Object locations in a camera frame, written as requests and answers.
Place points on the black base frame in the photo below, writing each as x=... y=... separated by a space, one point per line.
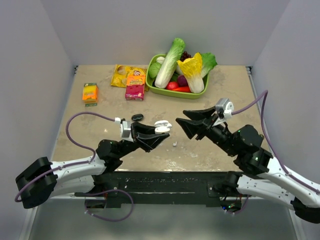
x=164 y=188

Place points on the dark toy grapes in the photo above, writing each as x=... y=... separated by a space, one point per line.
x=185 y=56

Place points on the red snack box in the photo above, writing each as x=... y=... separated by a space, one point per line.
x=135 y=87

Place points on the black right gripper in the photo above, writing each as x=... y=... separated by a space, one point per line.
x=199 y=123

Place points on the green plastic tray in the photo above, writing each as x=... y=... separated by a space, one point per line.
x=170 y=93

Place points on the orange sponge pack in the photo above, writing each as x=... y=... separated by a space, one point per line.
x=90 y=94

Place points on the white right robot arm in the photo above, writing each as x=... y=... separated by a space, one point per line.
x=263 y=175

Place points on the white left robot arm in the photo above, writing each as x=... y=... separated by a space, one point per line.
x=45 y=179

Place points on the green lettuce leaf toy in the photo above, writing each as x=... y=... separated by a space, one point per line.
x=208 y=63

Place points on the yellow napa cabbage toy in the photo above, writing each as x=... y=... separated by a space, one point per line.
x=191 y=69

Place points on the green round toy vegetable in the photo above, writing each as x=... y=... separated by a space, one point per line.
x=154 y=69

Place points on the yellow chips bag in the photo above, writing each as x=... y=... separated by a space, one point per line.
x=121 y=73

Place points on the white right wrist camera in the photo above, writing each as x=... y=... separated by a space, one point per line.
x=224 y=108

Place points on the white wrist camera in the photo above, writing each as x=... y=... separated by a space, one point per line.
x=125 y=127
x=224 y=108

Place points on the purple toy onion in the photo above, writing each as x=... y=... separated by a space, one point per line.
x=182 y=81

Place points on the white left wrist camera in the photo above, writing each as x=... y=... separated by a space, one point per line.
x=125 y=127

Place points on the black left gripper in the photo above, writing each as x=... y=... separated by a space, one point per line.
x=146 y=138

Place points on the white toy garlic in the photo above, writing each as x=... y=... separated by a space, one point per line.
x=160 y=60

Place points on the white earbud charging case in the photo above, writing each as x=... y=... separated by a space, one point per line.
x=162 y=127

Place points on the green napa cabbage toy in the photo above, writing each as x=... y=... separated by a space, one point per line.
x=169 y=64

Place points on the black earbud charging case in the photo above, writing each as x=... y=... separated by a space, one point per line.
x=137 y=117

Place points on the orange toy carrot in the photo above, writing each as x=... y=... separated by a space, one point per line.
x=184 y=89

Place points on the red toy tomato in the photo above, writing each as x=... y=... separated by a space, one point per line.
x=172 y=85

